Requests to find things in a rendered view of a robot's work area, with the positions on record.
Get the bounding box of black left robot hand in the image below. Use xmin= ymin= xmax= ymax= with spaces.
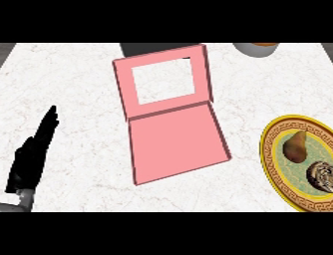
xmin=3 ymin=105 xmax=61 ymax=194

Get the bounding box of pink cardboard box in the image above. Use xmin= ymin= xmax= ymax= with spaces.
xmin=112 ymin=44 xmax=232 ymax=186

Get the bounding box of yellow ornate plate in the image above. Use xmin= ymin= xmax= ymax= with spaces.
xmin=257 ymin=114 xmax=333 ymax=213

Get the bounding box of chocolate swirl cupcake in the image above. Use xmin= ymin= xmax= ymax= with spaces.
xmin=305 ymin=160 xmax=333 ymax=194

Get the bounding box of dark grey block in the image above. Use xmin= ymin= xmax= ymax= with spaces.
xmin=120 ymin=43 xmax=195 ymax=59

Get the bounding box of brown pear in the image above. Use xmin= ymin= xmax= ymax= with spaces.
xmin=281 ymin=129 xmax=309 ymax=164

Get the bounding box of grey round cup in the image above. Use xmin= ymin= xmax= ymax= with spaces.
xmin=231 ymin=43 xmax=280 ymax=59

